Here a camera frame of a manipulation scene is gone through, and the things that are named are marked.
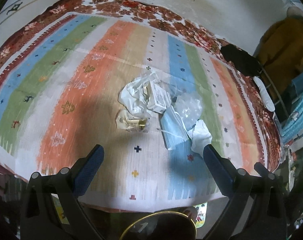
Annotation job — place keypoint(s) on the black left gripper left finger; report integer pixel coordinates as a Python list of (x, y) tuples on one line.
[(51, 209)]

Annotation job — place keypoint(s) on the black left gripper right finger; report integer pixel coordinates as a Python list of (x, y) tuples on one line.
[(255, 208)]

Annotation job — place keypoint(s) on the white tissue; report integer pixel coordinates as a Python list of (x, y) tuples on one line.
[(200, 137)]

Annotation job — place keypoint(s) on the blue face mask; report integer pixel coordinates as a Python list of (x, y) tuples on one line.
[(173, 129)]

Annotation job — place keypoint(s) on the gold foil wrapper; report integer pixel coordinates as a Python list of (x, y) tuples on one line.
[(126, 121)]

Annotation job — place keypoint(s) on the clear plastic bag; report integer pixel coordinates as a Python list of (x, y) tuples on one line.
[(188, 104)]

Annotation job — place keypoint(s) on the white medicine box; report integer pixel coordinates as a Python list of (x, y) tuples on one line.
[(158, 99)]

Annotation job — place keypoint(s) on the gold rimmed trash bin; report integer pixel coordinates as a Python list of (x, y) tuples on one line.
[(161, 225)]

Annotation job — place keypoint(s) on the white rolled pillow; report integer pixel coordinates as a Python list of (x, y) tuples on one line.
[(266, 99)]

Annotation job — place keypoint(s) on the black cloth bundle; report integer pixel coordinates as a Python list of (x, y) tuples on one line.
[(242, 61)]

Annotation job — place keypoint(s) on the striped colourful bed mat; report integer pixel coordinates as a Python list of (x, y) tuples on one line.
[(59, 97)]

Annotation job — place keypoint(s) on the brown hanging garment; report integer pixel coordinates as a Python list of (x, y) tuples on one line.
[(280, 50)]

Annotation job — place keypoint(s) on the red floral blanket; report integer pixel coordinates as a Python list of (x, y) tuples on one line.
[(160, 18)]

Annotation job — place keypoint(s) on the white wall panel door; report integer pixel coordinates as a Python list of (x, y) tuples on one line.
[(16, 13)]

